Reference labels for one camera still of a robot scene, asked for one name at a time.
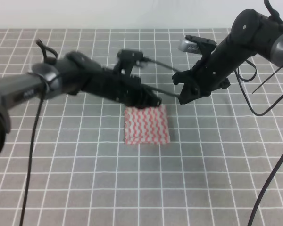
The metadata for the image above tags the pink white wavy towel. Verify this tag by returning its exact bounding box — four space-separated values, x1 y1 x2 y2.
124 105 170 145

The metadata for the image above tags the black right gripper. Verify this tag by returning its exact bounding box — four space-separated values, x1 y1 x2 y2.
171 44 231 105

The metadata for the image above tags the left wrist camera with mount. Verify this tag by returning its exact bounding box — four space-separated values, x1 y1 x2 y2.
113 49 149 75

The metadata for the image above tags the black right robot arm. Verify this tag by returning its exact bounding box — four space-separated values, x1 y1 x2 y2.
172 0 283 105

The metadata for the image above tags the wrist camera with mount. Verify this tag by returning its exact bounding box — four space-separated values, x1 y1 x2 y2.
178 35 217 61
113 49 149 75

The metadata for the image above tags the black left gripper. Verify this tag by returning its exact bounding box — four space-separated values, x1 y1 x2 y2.
82 69 162 109

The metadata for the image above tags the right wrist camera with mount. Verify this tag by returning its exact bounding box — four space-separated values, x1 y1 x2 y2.
178 35 217 61

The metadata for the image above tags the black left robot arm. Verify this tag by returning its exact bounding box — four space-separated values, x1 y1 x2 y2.
0 51 161 153

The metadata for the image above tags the black left camera cable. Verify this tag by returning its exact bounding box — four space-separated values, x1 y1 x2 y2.
18 57 191 226

